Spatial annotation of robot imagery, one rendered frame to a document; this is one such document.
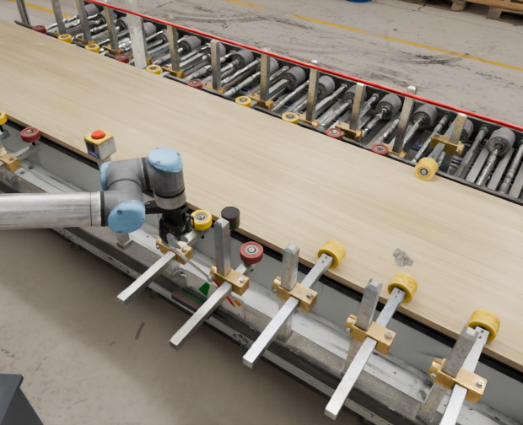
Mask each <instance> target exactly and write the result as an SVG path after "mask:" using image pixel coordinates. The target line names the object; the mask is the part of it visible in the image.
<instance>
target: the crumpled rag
mask: <svg viewBox="0 0 523 425"><path fill-rule="evenodd" d="M393 256H394V257H395V260H394V264H395V265H396V266H399V267H404V266H405V265H408V266H412V264H413V263H414V261H413V259H412V257H410V256H408V255H407V252H406V251H402V250H401V249H400V248H397V249H396V250H395V252H394V253H393Z"/></svg>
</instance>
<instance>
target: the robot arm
mask: <svg viewBox="0 0 523 425"><path fill-rule="evenodd" d="M100 182H101V186H102V190H103V191H97V192H58V193H14V194H0V230H5V229H45V228H66V227H87V226H99V227H110V229H112V230H113V231H114V232H116V233H119V234H129V233H132V232H134V231H136V230H138V229H139V228H140V227H141V226H142V225H143V223H144V220H145V214H156V213H163V214H162V218H161V219H160V220H159V237H160V238H161V239H162V240H163V241H164V242H165V243H166V244H167V245H168V246H169V247H170V248H171V249H173V250H175V249H176V248H177V249H181V246H180V245H179V241H180V242H185V243H188V241H189V239H188V238H187V237H186V236H185V234H186V233H188V234H189V233H190V232H191V231H192V229H195V224H194V217H193V216H192V215H190V214H188V213H186V210H187V209H188V208H189V205H187V204H185V202H186V188H185V181H184V173H183V163H182V160H181V155H180V154H179V153H178V152H177V151H176V150H174V149H173V148H167V147H161V148H156V149H153V150H151V151H150V152H149V153H148V157H142V158H135V159H124V160H118V161H114V160H112V161H110V162H107V163H103V164H102V165H101V167H100ZM148 189H154V197H155V201H148V202H146V203H144V204H143V192H142V190H148ZM191 220H192V222H193V225H192V224H191Z"/></svg>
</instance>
